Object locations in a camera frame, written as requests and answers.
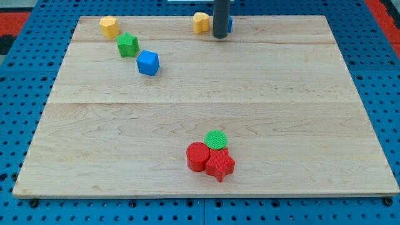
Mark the green star block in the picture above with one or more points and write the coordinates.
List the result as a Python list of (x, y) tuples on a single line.
[(127, 45)]

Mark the green cylinder block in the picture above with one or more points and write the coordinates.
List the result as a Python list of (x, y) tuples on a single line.
[(215, 139)]

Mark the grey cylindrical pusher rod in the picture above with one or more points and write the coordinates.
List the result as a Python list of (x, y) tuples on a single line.
[(221, 18)]

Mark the red cylinder block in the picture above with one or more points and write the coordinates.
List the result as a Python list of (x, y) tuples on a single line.
[(197, 154)]

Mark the light wooden board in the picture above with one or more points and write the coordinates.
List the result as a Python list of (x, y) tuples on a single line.
[(277, 87)]

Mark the blue triangle block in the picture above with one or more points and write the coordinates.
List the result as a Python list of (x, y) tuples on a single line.
[(230, 24)]

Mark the blue cube block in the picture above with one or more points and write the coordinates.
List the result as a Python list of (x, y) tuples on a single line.
[(148, 63)]

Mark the red star block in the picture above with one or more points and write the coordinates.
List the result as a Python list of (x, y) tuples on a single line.
[(220, 164)]

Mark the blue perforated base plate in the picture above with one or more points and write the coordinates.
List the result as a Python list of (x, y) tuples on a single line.
[(31, 66)]

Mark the yellow heart block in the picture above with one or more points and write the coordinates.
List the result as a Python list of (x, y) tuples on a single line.
[(201, 23)]

